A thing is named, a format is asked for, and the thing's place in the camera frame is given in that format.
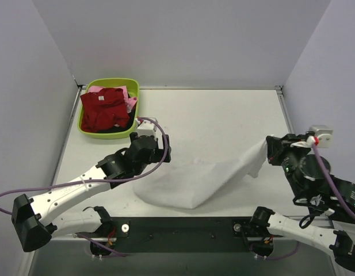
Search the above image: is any white t shirt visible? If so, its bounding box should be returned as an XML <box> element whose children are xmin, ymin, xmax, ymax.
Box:
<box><xmin>133</xmin><ymin>140</ymin><xmax>268</xmax><ymax>209</ymax></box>

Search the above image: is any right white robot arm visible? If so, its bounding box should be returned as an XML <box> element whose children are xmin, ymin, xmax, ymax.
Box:
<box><xmin>250</xmin><ymin>131</ymin><xmax>355</xmax><ymax>273</ymax></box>

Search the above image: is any black t shirt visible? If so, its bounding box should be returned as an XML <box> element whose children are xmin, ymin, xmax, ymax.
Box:
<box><xmin>94</xmin><ymin>86</ymin><xmax>138</xmax><ymax>133</ymax></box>

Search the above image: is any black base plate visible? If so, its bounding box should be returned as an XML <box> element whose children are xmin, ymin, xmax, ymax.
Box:
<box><xmin>84</xmin><ymin>217</ymin><xmax>270</xmax><ymax>254</ymax></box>

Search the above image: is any pink t shirt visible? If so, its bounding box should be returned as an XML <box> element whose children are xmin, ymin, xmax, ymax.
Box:
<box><xmin>87</xmin><ymin>85</ymin><xmax>138</xmax><ymax>127</ymax></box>

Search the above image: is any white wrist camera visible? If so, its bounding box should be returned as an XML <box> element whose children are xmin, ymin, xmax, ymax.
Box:
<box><xmin>308</xmin><ymin>125</ymin><xmax>333</xmax><ymax>148</ymax></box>
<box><xmin>136</xmin><ymin>117</ymin><xmax>158</xmax><ymax>140</ymax></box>

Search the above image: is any red t shirt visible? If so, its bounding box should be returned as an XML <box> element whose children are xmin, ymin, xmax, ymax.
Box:
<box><xmin>81</xmin><ymin>88</ymin><xmax>130</xmax><ymax>133</ymax></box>

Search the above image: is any green plastic basket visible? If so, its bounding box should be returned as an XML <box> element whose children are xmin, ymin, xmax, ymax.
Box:
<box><xmin>78</xmin><ymin>78</ymin><xmax>140</xmax><ymax>140</ymax></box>

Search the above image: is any aluminium front rail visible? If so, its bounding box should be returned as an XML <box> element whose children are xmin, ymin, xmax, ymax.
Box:
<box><xmin>51</xmin><ymin>227</ymin><xmax>78</xmax><ymax>238</ymax></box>

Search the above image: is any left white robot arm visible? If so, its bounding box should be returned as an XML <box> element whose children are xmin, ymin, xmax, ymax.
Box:
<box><xmin>11</xmin><ymin>132</ymin><xmax>171</xmax><ymax>252</ymax></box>

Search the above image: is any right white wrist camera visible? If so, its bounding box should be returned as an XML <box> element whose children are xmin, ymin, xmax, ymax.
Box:
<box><xmin>308</xmin><ymin>125</ymin><xmax>333</xmax><ymax>148</ymax></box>

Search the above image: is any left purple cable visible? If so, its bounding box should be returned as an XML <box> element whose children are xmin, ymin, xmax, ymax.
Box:
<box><xmin>0</xmin><ymin>116</ymin><xmax>170</xmax><ymax>257</ymax></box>

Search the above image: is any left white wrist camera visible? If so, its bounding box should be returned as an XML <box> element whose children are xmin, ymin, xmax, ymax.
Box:
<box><xmin>136</xmin><ymin>117</ymin><xmax>158</xmax><ymax>140</ymax></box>

